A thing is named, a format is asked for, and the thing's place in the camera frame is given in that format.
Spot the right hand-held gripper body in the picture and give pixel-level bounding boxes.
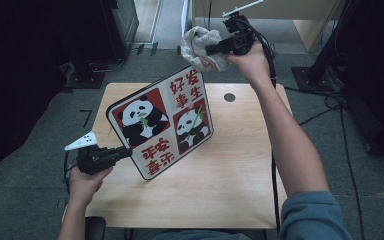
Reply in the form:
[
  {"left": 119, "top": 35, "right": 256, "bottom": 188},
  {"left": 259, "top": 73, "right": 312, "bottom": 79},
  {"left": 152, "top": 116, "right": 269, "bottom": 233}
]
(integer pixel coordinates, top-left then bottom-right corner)
[{"left": 222, "top": 0, "right": 265, "bottom": 57}]

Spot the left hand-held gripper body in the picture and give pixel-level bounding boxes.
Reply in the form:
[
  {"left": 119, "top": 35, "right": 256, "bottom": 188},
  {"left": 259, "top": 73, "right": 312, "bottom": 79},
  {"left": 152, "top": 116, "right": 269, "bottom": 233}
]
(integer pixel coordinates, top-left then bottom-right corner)
[{"left": 64, "top": 130, "right": 118, "bottom": 176}]

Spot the person's left hand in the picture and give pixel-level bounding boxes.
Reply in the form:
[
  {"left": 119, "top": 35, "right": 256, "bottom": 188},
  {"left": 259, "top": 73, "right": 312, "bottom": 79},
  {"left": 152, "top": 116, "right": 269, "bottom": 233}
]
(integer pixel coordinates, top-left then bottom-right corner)
[{"left": 67, "top": 164, "right": 115, "bottom": 208}]

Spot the person's right hand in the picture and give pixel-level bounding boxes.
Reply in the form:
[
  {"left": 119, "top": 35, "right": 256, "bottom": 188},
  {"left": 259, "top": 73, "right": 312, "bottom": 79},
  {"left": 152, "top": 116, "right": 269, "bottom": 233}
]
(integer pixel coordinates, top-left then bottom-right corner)
[{"left": 224, "top": 42, "right": 272, "bottom": 90}]

